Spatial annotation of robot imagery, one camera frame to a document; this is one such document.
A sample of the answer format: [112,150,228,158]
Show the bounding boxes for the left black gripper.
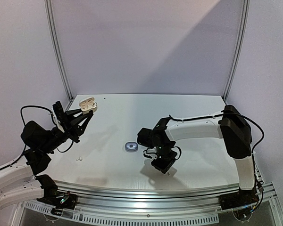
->
[40,106,92,153]

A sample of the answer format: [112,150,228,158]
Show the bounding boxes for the white earbud charging case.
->
[79,97,98,114]

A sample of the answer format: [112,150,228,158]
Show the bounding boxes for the blue-grey earbud charging case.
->
[125,142,138,152]

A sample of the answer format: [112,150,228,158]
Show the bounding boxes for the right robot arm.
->
[137,105,256,205]

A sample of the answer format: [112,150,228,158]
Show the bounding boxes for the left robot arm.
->
[0,102,95,210]

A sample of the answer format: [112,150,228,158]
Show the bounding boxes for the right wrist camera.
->
[143,149,158,159]

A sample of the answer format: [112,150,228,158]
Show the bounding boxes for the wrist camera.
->
[51,101,65,133]
[143,149,158,159]

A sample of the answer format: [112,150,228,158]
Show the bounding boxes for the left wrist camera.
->
[51,101,65,133]

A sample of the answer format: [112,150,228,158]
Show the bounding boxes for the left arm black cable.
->
[2,105,74,168]

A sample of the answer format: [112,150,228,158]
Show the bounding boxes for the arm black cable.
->
[168,112,265,156]
[2,105,74,168]

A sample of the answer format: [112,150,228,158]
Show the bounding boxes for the front aluminium rail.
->
[56,181,238,212]

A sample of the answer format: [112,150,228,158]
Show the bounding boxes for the left aluminium frame post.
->
[44,0,74,102]

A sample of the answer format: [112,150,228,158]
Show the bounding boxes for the aluminium frame post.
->
[222,0,250,103]
[44,0,74,102]

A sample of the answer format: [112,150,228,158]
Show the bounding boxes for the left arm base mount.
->
[36,188,78,210]

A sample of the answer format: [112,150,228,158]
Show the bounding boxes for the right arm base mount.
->
[218,188,259,210]

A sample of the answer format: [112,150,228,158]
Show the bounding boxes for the perforated cable tray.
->
[23,201,219,226]

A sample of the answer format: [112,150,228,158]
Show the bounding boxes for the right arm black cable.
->
[168,112,265,156]

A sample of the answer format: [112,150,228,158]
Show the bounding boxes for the right aluminium frame post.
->
[222,0,250,103]

